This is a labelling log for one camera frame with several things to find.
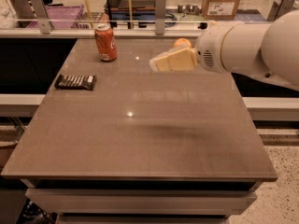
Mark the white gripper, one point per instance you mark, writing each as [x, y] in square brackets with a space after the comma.
[207, 48]

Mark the orange soda can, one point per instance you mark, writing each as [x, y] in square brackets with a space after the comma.
[105, 42]

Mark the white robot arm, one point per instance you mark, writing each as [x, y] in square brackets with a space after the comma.
[267, 51]

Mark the orange fruit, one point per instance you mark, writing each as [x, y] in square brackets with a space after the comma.
[182, 41]

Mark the cardboard box with label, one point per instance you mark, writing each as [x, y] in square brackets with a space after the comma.
[219, 9]

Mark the yellow wooden pole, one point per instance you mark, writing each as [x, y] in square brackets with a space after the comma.
[130, 8]

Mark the black snack bar wrapper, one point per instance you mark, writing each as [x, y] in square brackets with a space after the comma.
[75, 82]

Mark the purple plastic crate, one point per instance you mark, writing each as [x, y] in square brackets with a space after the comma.
[64, 17]

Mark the grey table drawer unit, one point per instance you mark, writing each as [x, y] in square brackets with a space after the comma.
[153, 203]

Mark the middle metal railing post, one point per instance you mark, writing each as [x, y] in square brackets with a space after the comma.
[159, 16]

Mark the metal railing post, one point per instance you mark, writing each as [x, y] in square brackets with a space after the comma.
[159, 16]
[41, 16]
[282, 7]

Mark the right metal railing post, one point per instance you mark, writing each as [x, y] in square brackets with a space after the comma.
[282, 7]

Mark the yellow broom handle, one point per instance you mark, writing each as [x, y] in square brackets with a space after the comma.
[87, 5]

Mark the left metal railing post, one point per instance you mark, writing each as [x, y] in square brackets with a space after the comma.
[41, 16]

